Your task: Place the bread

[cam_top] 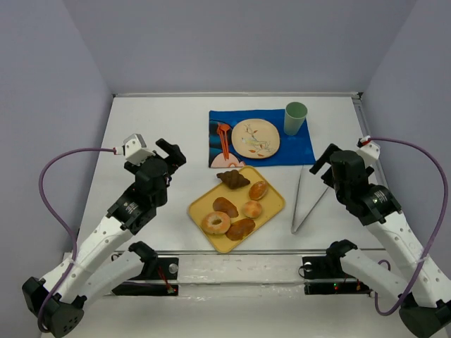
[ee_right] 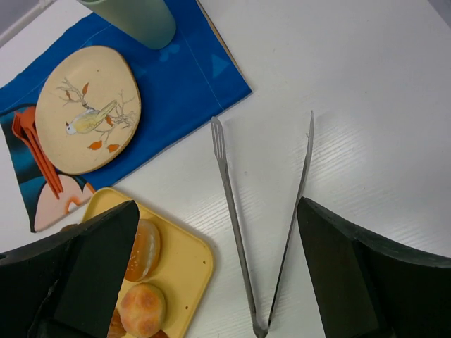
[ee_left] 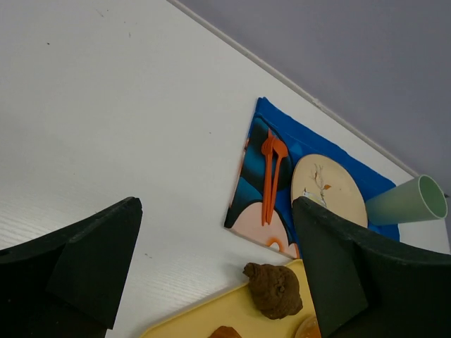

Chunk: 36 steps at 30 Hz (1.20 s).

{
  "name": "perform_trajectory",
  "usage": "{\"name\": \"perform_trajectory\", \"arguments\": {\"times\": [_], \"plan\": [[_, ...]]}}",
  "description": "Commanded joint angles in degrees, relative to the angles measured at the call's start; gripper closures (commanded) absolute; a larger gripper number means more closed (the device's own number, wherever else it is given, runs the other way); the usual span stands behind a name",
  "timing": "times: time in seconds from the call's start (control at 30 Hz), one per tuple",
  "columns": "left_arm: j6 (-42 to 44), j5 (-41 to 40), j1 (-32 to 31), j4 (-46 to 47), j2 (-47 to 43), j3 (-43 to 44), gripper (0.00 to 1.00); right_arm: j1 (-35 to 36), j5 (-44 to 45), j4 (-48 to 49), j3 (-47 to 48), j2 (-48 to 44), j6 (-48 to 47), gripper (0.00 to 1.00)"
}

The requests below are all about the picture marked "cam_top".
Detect dark chocolate croissant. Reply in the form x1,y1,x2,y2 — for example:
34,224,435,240
216,170,250,190

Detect green plastic cup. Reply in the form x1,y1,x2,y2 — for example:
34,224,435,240
284,102,308,136

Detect brown twisted pastry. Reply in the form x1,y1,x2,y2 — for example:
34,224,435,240
225,218,256,241

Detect aluminium table rail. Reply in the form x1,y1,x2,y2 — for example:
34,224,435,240
113,92,362,99

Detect orange plastic fork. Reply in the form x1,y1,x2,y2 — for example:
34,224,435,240
216,123,230,160

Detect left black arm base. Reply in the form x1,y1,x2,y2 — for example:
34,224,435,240
111,242,179,296

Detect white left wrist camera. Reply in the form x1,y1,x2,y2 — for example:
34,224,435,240
123,134,156,166

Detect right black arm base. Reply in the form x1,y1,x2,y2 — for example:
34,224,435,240
298,239,371,296

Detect yellow plastic tray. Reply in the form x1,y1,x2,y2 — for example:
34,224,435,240
187,166,285,254

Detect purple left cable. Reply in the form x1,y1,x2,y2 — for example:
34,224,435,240
37,147,118,334

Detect blue patterned placemat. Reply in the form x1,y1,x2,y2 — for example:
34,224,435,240
208,108,315,168

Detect beige floral plate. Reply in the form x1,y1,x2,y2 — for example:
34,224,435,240
231,118,280,159

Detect sugared ring donut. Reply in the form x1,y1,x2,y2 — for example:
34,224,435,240
201,211,231,235

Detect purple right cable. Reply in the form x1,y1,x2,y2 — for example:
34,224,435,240
369,137,449,316

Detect purple cable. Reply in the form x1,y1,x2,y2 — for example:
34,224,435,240
369,137,449,316
37,147,118,334

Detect metal tongs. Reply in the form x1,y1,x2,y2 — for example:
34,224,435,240
291,165,329,234

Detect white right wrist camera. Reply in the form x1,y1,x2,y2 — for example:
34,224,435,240
356,135,380,167

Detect glazed oval bread roll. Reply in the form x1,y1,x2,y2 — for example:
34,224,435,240
248,180,268,201

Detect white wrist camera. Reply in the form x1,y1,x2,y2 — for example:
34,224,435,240
356,135,380,167
123,134,156,166

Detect round cross-topped bun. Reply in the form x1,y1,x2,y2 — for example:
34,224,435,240
242,200,263,219

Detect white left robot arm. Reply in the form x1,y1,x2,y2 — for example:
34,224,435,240
22,134,186,337

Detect brown oval bread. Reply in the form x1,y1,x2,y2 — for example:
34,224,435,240
212,197,239,218

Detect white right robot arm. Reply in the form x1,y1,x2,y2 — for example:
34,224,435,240
310,137,450,337

